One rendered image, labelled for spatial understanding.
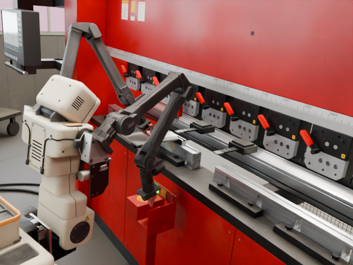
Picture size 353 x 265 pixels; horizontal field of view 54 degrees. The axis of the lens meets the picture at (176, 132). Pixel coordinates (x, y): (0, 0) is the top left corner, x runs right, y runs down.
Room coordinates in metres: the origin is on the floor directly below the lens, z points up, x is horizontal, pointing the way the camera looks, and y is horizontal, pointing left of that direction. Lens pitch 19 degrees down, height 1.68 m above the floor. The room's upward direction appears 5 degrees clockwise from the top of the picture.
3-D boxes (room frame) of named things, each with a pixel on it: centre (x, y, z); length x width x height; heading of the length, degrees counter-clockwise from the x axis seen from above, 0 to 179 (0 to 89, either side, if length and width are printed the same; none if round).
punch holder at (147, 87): (2.13, 0.17, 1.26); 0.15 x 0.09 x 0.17; 37
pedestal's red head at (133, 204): (1.52, 0.10, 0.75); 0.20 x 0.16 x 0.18; 39
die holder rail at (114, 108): (2.39, 0.36, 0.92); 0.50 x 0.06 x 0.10; 37
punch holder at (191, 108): (1.81, -0.08, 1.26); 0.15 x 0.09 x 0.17; 37
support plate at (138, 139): (1.86, 0.15, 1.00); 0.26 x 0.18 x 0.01; 127
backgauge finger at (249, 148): (1.77, -0.31, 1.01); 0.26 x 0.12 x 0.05; 127
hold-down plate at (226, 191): (1.43, -0.29, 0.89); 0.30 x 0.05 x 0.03; 37
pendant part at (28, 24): (2.57, 1.18, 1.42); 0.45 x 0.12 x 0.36; 42
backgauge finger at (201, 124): (2.05, -0.10, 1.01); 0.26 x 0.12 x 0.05; 127
